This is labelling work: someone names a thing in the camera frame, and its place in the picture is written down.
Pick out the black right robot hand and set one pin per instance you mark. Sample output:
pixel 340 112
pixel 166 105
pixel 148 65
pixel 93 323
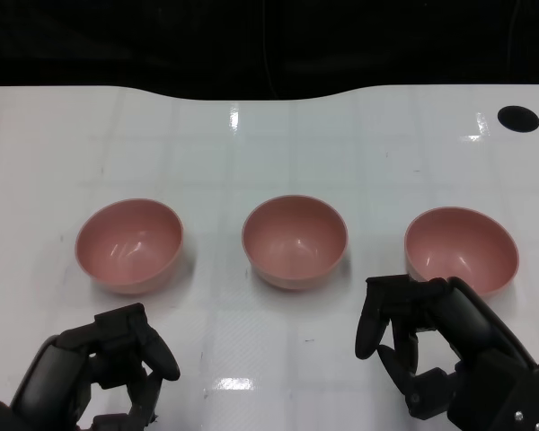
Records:
pixel 471 328

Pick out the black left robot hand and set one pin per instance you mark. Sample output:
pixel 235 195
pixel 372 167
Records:
pixel 63 372

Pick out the pink plastic bowl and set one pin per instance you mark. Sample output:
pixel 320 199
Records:
pixel 128 247
pixel 294 242
pixel 462 247

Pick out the black round table grommet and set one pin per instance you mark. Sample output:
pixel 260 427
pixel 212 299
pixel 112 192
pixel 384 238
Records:
pixel 518 119

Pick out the black backdrop cloth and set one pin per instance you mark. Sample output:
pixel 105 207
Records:
pixel 117 40

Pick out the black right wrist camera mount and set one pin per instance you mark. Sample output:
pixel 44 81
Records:
pixel 507 399

